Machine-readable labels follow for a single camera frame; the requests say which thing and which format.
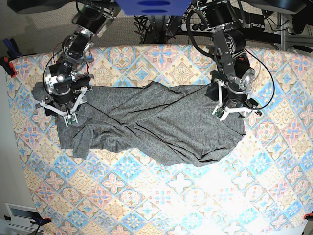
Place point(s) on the red clamp bottom left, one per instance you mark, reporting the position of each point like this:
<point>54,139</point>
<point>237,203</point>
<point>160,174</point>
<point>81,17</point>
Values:
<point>40,221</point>

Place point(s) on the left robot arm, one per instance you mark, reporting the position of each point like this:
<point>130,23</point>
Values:
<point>228,51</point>

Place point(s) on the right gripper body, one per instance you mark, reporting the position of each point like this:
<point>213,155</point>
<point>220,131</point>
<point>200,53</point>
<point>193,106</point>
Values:
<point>66,91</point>

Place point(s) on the patterned tablecloth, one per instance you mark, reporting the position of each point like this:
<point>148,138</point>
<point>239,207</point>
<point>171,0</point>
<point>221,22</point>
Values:
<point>265,184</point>

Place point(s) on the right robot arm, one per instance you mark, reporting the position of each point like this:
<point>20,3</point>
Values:
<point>92,19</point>

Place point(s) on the red clamp bottom right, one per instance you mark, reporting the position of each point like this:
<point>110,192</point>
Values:
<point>308,217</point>

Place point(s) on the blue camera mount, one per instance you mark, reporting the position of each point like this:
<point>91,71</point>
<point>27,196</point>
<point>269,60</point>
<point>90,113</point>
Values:
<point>154,7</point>

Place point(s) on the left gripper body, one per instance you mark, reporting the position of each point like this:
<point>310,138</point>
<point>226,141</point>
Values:
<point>232,95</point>

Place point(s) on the power strip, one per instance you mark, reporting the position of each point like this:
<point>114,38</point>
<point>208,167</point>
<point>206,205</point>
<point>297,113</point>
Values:
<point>198,29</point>

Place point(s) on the red black clamp left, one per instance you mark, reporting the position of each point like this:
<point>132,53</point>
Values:
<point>13,53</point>

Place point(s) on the grey t-shirt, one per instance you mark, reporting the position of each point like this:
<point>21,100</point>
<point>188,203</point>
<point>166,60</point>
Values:
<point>172,125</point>

